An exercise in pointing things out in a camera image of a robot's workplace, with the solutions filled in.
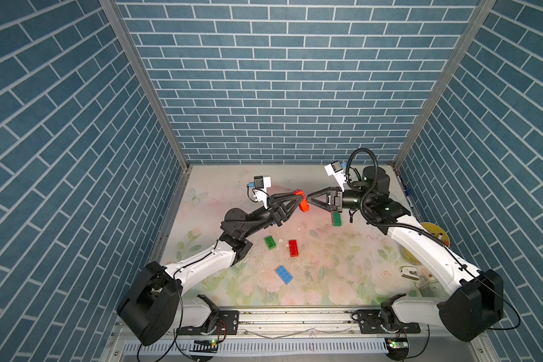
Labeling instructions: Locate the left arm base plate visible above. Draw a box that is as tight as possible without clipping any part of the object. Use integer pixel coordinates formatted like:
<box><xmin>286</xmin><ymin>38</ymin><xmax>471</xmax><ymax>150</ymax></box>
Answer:
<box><xmin>177</xmin><ymin>310</ymin><xmax>240</xmax><ymax>336</ymax></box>

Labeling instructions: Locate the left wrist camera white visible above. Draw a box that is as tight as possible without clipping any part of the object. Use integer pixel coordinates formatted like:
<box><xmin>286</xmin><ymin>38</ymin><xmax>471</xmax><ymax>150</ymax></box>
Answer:
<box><xmin>247</xmin><ymin>176</ymin><xmax>272</xmax><ymax>209</ymax></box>

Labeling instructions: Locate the long blue lego brick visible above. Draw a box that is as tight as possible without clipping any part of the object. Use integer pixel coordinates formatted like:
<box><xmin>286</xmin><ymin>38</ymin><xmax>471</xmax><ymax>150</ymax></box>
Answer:
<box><xmin>275</xmin><ymin>265</ymin><xmax>294</xmax><ymax>285</ymax></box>

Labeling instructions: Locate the long green lego brick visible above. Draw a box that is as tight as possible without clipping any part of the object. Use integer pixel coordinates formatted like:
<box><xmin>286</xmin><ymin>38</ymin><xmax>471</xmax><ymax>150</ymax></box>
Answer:
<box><xmin>331</xmin><ymin>211</ymin><xmax>342</xmax><ymax>227</ymax></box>

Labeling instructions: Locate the white clip on table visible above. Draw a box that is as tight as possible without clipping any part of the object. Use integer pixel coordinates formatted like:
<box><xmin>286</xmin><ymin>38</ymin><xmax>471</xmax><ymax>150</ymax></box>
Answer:
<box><xmin>401</xmin><ymin>265</ymin><xmax>420</xmax><ymax>281</ymax></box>

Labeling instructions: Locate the red lego brick horizontal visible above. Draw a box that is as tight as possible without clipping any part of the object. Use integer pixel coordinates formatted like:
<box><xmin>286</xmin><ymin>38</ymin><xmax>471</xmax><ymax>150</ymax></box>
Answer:
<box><xmin>293</xmin><ymin>189</ymin><xmax>309</xmax><ymax>213</ymax></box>

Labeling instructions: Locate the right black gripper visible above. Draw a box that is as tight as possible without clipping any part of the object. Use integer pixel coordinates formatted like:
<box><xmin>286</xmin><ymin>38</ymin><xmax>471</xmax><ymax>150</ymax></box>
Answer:
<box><xmin>307</xmin><ymin>189</ymin><xmax>371</xmax><ymax>217</ymax></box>

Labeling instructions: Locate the small green lego brick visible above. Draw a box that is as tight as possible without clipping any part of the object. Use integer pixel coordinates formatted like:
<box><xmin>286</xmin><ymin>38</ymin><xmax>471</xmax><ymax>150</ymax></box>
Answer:
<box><xmin>264</xmin><ymin>236</ymin><xmax>277</xmax><ymax>250</ymax></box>

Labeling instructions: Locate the aluminium front rail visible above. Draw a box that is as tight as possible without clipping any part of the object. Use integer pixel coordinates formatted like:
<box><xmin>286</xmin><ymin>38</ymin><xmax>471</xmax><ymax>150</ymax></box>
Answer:
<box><xmin>103</xmin><ymin>305</ymin><xmax>485</xmax><ymax>345</ymax></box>

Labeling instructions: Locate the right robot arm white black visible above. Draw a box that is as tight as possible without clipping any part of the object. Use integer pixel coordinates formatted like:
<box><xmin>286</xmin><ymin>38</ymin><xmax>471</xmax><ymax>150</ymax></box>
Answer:
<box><xmin>308</xmin><ymin>148</ymin><xmax>505</xmax><ymax>342</ymax></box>

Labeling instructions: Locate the red lego brick vertical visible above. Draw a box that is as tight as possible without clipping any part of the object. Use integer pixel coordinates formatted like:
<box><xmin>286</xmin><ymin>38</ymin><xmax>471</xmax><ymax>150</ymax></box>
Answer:
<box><xmin>288</xmin><ymin>240</ymin><xmax>300</xmax><ymax>257</ymax></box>

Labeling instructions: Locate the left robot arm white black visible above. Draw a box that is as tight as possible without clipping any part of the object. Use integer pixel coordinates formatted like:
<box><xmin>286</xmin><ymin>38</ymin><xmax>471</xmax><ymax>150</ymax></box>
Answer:
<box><xmin>116</xmin><ymin>192</ymin><xmax>307</xmax><ymax>346</ymax></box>

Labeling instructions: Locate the yellow cup with markers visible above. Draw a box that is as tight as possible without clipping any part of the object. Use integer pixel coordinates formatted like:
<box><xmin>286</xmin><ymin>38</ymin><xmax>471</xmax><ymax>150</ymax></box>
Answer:
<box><xmin>401</xmin><ymin>222</ymin><xmax>450</xmax><ymax>265</ymax></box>

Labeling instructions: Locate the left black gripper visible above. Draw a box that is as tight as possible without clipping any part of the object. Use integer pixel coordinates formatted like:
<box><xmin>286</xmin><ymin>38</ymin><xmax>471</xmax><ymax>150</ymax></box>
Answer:
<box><xmin>238</xmin><ymin>195</ymin><xmax>300</xmax><ymax>241</ymax></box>

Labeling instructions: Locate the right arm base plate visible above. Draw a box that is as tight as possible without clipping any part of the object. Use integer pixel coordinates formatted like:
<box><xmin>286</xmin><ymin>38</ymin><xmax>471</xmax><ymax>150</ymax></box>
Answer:
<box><xmin>351</xmin><ymin>309</ymin><xmax>421</xmax><ymax>335</ymax></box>

